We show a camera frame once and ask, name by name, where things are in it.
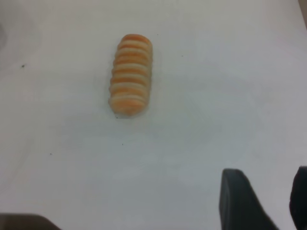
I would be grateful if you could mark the ridged orange bread roll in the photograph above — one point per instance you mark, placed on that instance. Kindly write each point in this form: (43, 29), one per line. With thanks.
(130, 76)

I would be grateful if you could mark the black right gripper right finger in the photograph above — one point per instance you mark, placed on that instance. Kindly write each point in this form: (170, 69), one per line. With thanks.
(300, 198)

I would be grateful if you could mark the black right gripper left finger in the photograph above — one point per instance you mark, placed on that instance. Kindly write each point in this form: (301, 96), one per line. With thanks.
(239, 206)

